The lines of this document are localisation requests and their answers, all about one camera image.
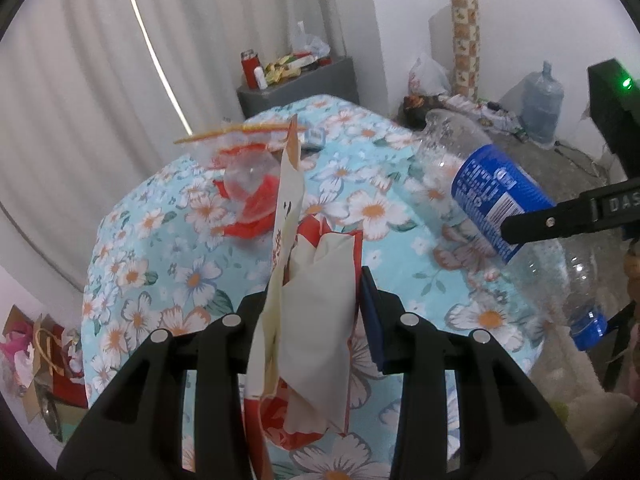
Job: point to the red foil wrapper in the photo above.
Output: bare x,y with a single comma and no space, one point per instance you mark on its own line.
240,230

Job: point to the cream paper sleeve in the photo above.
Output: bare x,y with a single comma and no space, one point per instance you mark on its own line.
287,195

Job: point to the grey cabinet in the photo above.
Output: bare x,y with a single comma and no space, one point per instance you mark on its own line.
325,85

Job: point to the white plastic bag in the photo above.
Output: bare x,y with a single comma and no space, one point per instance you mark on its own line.
427,75

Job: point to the blue water jug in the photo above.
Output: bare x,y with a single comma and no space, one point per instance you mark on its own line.
542,105

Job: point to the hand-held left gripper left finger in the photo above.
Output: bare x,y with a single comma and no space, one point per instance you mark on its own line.
250,310

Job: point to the plastic bottle with blue label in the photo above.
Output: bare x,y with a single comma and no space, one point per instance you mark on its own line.
495,185

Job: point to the clear bag with orange strip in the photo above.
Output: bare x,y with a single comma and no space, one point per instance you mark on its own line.
225,132

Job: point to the red thermos flask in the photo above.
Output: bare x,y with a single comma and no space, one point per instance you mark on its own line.
248,72

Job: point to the rolled floral mat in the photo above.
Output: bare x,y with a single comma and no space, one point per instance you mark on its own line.
465,45

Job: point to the floral blue tablecloth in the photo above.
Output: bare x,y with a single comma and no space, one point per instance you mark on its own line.
375,210

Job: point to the small white bottle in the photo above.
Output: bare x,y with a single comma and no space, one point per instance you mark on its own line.
259,79

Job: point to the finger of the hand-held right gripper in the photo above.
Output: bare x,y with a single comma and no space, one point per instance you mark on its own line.
550,220

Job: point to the person's right hand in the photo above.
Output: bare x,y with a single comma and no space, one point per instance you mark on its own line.
632,262

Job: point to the pink crumpled paper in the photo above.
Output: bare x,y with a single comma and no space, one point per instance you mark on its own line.
12,350

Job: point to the red and white paper carton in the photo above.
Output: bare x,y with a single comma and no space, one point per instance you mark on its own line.
310,230

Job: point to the pile of white packaging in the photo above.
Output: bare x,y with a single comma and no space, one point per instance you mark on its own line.
485,112

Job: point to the white curtain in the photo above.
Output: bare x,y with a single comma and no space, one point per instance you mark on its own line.
75,110

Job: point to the red gift bag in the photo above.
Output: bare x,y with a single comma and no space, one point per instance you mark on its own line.
67,390

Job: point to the pile of snack packets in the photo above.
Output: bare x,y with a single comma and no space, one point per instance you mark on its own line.
287,67

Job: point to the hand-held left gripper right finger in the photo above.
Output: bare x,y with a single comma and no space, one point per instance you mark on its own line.
372,320

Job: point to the grey board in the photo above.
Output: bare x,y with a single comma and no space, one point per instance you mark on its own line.
440,45

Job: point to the clear plastic bag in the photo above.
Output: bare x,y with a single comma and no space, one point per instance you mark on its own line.
310,42

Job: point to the small red container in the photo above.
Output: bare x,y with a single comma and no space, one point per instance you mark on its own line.
325,61

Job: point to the brown paper gift bag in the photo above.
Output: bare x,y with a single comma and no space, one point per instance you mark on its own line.
42,345

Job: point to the dark bag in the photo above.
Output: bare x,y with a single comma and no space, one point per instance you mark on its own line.
415,110

